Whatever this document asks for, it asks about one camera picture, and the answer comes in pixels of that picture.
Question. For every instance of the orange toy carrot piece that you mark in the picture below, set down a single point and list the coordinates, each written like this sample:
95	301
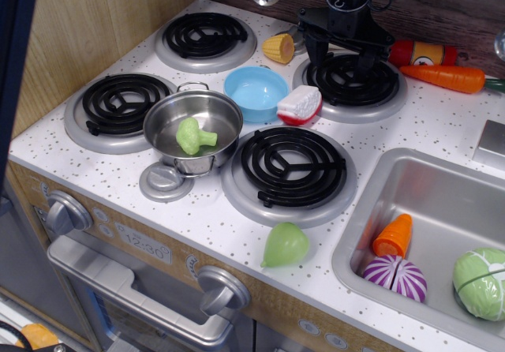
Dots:
395	238

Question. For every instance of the grey oven door handle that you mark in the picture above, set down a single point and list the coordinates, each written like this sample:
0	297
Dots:
132	306

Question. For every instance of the grey oven knob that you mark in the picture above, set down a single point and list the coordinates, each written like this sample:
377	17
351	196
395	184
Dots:
223	294
66	214

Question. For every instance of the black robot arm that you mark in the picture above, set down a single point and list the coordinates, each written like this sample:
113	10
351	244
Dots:
348	24

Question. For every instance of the grey faucet base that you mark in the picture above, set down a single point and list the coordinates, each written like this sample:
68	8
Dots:
490	148

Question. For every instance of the stove burner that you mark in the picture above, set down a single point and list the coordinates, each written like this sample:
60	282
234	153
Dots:
289	174
107	115
380	95
205	43

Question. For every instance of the green toy cabbage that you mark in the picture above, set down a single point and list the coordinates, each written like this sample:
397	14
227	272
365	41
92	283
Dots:
478	279

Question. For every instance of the red toy sausage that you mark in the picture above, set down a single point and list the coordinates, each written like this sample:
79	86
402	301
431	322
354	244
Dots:
416	53

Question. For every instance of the light green toy pear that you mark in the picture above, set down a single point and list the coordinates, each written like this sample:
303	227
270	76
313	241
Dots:
286	244

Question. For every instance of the small steel pot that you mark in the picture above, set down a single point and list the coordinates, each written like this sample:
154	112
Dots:
214	111

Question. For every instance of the front right stove burner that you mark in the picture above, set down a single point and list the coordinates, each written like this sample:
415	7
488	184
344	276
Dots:
289	174

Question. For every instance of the purple toy onion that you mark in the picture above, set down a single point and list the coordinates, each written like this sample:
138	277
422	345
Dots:
398	275

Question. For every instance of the small grey round knob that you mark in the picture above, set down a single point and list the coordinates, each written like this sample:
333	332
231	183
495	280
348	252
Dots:
163	184

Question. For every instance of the back right stove burner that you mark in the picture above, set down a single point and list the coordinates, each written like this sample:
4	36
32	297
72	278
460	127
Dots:
380	95

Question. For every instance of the yellow toy corn piece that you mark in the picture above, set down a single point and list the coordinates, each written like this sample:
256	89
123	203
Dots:
279	48

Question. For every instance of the left grey oven knob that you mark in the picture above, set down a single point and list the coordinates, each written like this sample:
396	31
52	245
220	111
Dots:
66	214

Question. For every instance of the right grey oven knob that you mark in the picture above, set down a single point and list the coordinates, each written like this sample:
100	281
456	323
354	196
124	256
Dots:
223	294

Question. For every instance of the light blue plastic bowl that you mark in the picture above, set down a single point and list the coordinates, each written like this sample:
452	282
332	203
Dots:
257	90

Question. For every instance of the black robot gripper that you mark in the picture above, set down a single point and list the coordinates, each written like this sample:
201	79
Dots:
351	28

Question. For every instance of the back left stove burner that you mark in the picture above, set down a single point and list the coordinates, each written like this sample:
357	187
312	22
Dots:
205	43

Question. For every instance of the front left stove burner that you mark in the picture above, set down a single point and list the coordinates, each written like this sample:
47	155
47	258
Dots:
107	115

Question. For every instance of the silver sink basin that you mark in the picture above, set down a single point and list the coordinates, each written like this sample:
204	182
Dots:
454	210

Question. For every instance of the yellow object bottom left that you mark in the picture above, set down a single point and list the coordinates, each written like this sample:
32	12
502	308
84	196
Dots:
39	336

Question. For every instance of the oven clock display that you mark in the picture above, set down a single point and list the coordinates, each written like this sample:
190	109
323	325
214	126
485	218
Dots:
144	243

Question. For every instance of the red white toy sushi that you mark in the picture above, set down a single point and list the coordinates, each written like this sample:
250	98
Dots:
300	106

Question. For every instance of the green toy broccoli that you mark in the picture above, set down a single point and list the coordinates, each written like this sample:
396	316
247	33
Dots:
190	137

